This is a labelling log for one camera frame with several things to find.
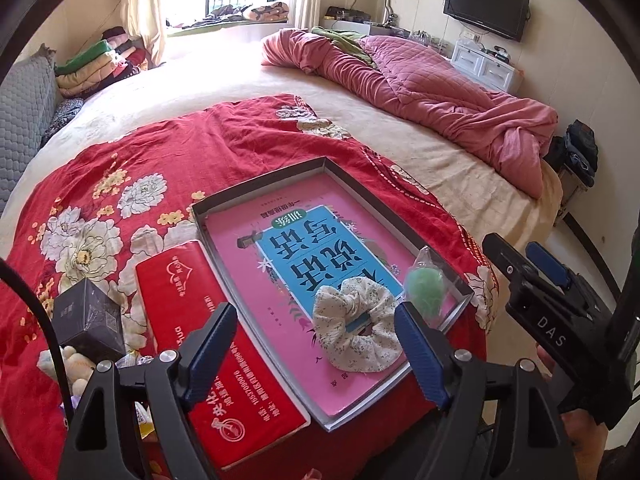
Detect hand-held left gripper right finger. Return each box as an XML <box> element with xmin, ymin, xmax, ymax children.
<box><xmin>394</xmin><ymin>304</ymin><xmax>576</xmax><ymax>480</ymax></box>

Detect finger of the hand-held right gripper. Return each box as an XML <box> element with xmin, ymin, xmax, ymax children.
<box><xmin>524</xmin><ymin>241</ymin><xmax>608</xmax><ymax>313</ymax></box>
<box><xmin>481</xmin><ymin>232</ymin><xmax>543</xmax><ymax>288</ymax></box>

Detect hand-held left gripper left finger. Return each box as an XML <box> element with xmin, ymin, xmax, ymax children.
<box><xmin>59</xmin><ymin>302</ymin><xmax>238</xmax><ymax>480</ymax></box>

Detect white floral scrunchie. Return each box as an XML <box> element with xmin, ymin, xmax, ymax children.
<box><xmin>312</xmin><ymin>284</ymin><xmax>405</xmax><ymax>373</ymax></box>

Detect cream plush toy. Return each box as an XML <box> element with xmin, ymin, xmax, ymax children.
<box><xmin>39</xmin><ymin>345</ymin><xmax>101</xmax><ymax>411</ymax></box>

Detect grey cardboard box tray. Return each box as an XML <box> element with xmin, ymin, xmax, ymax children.
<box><xmin>191</xmin><ymin>156</ymin><xmax>475</xmax><ymax>432</ymax></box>

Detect person's right hand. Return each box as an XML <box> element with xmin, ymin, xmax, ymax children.
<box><xmin>536</xmin><ymin>344</ymin><xmax>608</xmax><ymax>480</ymax></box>

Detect red tissue pack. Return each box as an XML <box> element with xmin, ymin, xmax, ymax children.
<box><xmin>135</xmin><ymin>241</ymin><xmax>312</xmax><ymax>471</ymax></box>

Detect green puff in plastic bag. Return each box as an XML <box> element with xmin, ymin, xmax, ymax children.
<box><xmin>402</xmin><ymin>246</ymin><xmax>458</xmax><ymax>328</ymax></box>

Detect wooden stool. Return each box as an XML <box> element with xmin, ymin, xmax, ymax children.
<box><xmin>552</xmin><ymin>170</ymin><xmax>591</xmax><ymax>226</ymax></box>

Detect dark clothes pile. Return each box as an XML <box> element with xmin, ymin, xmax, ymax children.
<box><xmin>542</xmin><ymin>120</ymin><xmax>601</xmax><ymax>188</ymax></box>

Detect pink and blue book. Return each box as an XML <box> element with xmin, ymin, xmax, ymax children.
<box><xmin>205</xmin><ymin>175</ymin><xmax>461</xmax><ymax>418</ymax></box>

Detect black box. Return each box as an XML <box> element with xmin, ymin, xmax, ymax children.
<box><xmin>52</xmin><ymin>277</ymin><xmax>126</xmax><ymax>361</ymax></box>

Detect white drawer cabinet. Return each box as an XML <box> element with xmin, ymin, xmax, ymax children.
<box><xmin>450</xmin><ymin>40</ymin><xmax>523</xmax><ymax>95</ymax></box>

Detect pink quilt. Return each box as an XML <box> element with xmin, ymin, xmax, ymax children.
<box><xmin>260</xmin><ymin>27</ymin><xmax>558</xmax><ymax>200</ymax></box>

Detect red floral blanket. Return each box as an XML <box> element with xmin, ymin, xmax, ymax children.
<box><xmin>0</xmin><ymin>94</ymin><xmax>501</xmax><ymax>480</ymax></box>

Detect black television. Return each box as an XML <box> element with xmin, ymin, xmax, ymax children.
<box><xmin>442</xmin><ymin>0</ymin><xmax>531</xmax><ymax>42</ymax></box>

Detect green cloth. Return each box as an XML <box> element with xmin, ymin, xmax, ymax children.
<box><xmin>312</xmin><ymin>26</ymin><xmax>373</xmax><ymax>63</ymax></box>

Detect dark patterned cushion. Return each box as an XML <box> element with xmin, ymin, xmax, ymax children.
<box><xmin>40</xmin><ymin>97</ymin><xmax>86</xmax><ymax>148</ymax></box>

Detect cluttered dresser with mirror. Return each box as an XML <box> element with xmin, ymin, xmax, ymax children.
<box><xmin>320</xmin><ymin>0</ymin><xmax>451</xmax><ymax>53</ymax></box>

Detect grey quilted headboard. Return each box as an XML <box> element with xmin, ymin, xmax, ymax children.
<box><xmin>0</xmin><ymin>42</ymin><xmax>58</xmax><ymax>216</ymax></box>

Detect pile of folded clothes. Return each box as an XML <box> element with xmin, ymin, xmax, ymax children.
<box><xmin>54</xmin><ymin>27</ymin><xmax>151</xmax><ymax>98</ymax></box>

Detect clothes on window sill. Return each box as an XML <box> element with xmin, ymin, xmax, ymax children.
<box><xmin>170</xmin><ymin>1</ymin><xmax>291</xmax><ymax>31</ymax></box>

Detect black cable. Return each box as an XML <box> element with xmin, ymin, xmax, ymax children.
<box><xmin>0</xmin><ymin>258</ymin><xmax>70</xmax><ymax>411</ymax></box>

